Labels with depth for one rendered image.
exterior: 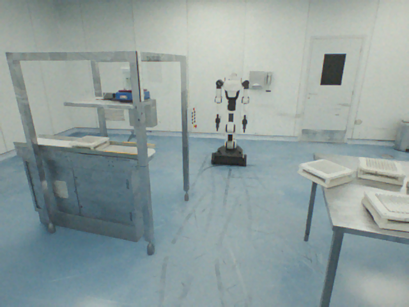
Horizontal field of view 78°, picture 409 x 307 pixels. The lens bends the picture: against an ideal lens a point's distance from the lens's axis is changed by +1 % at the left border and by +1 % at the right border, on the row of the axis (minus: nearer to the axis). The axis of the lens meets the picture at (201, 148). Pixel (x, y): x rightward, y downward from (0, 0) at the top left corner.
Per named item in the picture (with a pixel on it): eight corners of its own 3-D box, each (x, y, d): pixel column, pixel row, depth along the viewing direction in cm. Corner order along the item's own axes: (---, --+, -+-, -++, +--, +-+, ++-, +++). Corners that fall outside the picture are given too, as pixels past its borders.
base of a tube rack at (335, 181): (353, 180, 166) (354, 177, 165) (326, 188, 156) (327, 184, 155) (321, 167, 187) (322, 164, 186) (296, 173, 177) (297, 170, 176)
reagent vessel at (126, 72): (146, 89, 209) (144, 64, 203) (136, 90, 195) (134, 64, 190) (129, 88, 213) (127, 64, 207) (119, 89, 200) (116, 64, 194)
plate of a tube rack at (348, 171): (354, 173, 164) (355, 171, 163) (328, 180, 154) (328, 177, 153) (323, 161, 185) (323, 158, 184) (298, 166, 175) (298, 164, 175)
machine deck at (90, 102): (156, 103, 218) (156, 98, 217) (133, 110, 184) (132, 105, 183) (95, 100, 235) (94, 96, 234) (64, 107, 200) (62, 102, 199)
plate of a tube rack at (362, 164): (399, 165, 177) (400, 162, 177) (405, 178, 157) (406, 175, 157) (358, 159, 189) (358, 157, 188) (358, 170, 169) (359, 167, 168)
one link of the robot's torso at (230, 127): (225, 132, 425) (227, 105, 426) (236, 133, 423) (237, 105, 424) (224, 132, 410) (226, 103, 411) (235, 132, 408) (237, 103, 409)
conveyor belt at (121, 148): (155, 154, 229) (154, 148, 227) (141, 164, 206) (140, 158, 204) (38, 142, 265) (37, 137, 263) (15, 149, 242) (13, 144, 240)
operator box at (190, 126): (196, 128, 297) (195, 106, 288) (192, 132, 281) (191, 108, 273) (191, 128, 298) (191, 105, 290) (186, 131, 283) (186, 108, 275)
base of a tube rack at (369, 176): (397, 171, 179) (398, 169, 178) (403, 185, 159) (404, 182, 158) (357, 165, 190) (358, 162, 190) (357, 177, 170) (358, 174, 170)
